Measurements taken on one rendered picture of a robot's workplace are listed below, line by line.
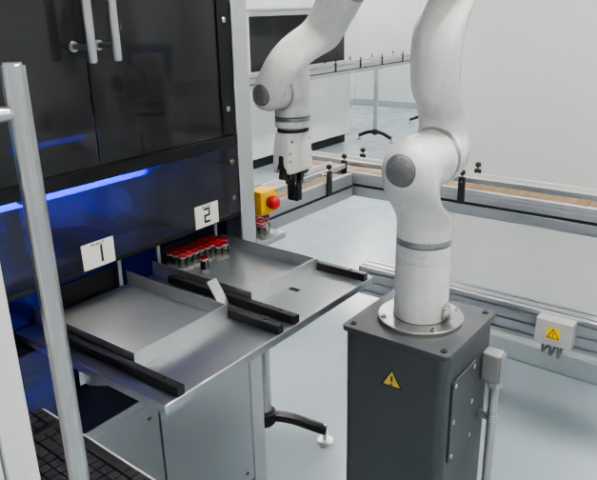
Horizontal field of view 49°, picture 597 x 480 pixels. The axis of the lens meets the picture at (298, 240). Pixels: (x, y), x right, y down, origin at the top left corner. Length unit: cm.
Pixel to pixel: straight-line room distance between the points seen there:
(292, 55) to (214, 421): 108
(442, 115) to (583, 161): 147
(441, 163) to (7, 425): 88
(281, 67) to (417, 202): 41
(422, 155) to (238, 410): 108
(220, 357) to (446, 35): 75
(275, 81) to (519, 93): 156
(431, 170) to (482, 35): 163
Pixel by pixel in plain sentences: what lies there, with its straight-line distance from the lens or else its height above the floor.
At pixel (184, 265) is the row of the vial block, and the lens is 171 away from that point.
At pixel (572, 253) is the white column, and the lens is 289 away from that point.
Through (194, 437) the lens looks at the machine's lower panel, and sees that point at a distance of 193.
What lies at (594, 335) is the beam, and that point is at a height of 51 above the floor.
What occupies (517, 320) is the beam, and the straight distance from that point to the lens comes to 240.
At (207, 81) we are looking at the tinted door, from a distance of 168.
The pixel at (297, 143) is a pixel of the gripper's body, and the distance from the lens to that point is 153.
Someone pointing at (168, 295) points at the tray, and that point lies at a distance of 158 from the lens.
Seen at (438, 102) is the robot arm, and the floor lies 134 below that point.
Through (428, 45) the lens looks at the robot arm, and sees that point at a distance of 130.
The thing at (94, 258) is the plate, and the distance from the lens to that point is 151.
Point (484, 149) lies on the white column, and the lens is 290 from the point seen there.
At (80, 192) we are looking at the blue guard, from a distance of 146.
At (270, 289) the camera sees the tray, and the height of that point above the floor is 90.
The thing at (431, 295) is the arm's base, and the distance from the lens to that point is 142.
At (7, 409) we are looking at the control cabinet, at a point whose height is 112.
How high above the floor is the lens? 153
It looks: 20 degrees down
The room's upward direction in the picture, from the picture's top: 1 degrees counter-clockwise
